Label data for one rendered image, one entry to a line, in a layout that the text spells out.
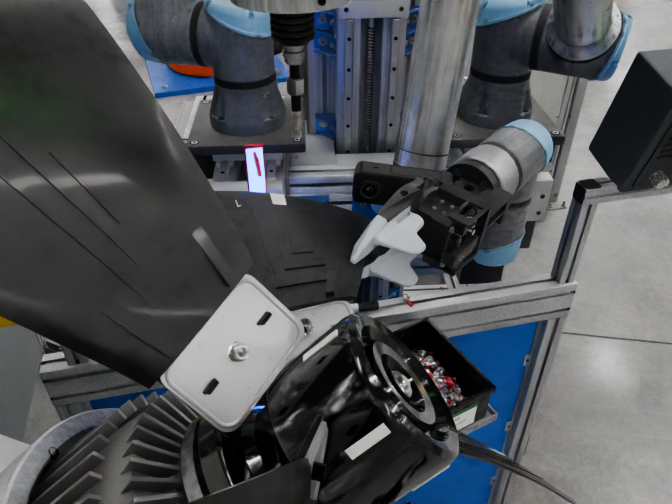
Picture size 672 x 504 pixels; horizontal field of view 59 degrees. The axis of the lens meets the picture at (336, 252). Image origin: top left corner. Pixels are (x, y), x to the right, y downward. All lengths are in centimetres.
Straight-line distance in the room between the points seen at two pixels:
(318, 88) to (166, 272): 100
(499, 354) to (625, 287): 149
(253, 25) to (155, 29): 18
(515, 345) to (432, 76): 60
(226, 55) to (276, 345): 78
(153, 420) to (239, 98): 79
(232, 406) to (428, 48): 55
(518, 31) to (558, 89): 162
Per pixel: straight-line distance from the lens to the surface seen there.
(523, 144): 77
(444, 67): 81
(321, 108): 136
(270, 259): 58
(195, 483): 42
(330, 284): 53
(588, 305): 250
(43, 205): 37
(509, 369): 126
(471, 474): 152
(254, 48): 112
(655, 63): 99
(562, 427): 204
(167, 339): 38
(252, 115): 115
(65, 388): 103
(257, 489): 24
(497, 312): 109
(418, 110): 82
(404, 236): 59
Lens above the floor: 154
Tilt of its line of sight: 37 degrees down
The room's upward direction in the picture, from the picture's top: straight up
